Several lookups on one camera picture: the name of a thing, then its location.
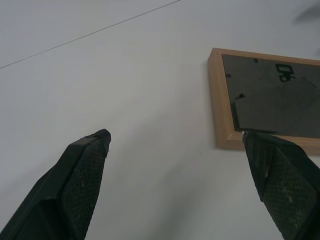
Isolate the wooden picture frame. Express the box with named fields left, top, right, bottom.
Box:
left=207, top=47, right=320, bottom=157

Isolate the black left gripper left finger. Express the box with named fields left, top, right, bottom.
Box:
left=0, top=128, right=112, bottom=240

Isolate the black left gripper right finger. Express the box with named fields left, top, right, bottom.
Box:
left=241, top=130, right=320, bottom=240

